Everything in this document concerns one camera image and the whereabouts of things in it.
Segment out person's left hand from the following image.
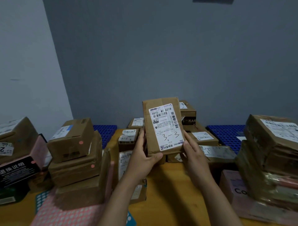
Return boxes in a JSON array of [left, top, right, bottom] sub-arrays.
[[124, 128, 163, 184]]

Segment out person's right hand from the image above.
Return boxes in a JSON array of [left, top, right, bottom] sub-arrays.
[[180, 130, 214, 189]]

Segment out small tall box white labels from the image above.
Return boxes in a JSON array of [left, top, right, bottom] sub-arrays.
[[117, 150, 147, 204]]

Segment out pile of brown parcels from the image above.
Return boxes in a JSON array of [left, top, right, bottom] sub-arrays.
[[117, 116, 237, 184]]

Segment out large pink box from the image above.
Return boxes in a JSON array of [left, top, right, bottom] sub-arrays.
[[219, 169, 298, 226]]

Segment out taped box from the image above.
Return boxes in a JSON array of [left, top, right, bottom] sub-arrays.
[[235, 139, 298, 205]]

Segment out box with black KARRIE band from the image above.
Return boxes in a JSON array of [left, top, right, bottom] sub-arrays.
[[178, 100, 197, 126]]

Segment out box marked 3-3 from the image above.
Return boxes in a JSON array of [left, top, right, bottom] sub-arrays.
[[142, 97, 185, 157]]

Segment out box of stack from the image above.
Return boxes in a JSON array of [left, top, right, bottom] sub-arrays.
[[55, 149, 111, 210], [244, 114, 298, 177], [47, 117, 95, 163], [48, 130, 103, 188]]

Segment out pink dot sticker sheet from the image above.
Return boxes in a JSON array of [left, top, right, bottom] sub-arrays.
[[30, 160, 115, 226]]

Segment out teal sticker sheet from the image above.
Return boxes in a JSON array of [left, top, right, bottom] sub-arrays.
[[35, 190, 134, 226]]

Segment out black and pink box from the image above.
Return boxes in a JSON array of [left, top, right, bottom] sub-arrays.
[[0, 135, 49, 189]]

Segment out dark green box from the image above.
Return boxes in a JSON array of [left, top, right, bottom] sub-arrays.
[[0, 186, 29, 205]]

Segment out person's left forearm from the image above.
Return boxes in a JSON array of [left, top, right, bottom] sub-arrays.
[[97, 174, 142, 226]]

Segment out person's right forearm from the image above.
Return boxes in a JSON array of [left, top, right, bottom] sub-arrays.
[[198, 179, 242, 226]]

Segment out blue plastic grid pallet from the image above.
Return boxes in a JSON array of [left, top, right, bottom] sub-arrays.
[[93, 125, 118, 149], [206, 125, 246, 154]]

